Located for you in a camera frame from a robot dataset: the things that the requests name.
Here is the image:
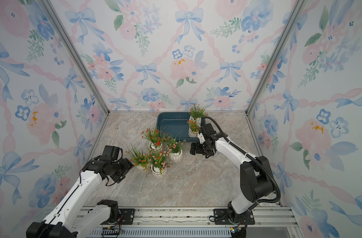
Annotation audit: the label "potted plant orange flowers front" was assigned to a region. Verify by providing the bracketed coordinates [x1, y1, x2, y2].
[188, 120, 200, 138]

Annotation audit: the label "potted plant orange flowers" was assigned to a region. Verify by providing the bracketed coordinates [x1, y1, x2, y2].
[189, 104, 208, 126]
[188, 120, 200, 138]

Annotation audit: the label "potted plant red flowers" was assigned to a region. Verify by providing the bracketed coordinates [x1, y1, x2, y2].
[126, 145, 149, 172]
[141, 128, 164, 152]

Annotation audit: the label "potted plant pink flowers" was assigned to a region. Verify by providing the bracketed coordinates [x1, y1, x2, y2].
[147, 150, 172, 179]
[165, 136, 186, 163]

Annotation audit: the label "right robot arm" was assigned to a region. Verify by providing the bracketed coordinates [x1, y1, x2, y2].
[191, 123, 280, 224]

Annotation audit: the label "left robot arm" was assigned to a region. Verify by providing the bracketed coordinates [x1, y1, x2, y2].
[26, 156, 134, 238]

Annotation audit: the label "teal plastic storage box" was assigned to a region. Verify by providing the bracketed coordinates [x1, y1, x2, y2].
[156, 112, 200, 143]

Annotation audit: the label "potted plant pink flowers front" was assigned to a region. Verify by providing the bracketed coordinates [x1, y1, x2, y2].
[147, 150, 172, 179]

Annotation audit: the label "potted plant red flowers back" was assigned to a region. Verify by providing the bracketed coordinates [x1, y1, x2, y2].
[141, 128, 164, 152]

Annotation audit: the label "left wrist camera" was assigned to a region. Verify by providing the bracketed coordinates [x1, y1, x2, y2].
[102, 145, 123, 162]

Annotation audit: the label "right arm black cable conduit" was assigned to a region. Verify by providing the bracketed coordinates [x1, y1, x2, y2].
[201, 116, 281, 204]

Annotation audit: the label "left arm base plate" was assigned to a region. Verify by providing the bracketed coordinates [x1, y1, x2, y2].
[102, 208, 135, 226]

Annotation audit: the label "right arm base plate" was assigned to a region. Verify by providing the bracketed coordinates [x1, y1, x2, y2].
[209, 208, 255, 226]

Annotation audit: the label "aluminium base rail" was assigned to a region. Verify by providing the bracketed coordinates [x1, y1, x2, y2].
[76, 207, 303, 238]

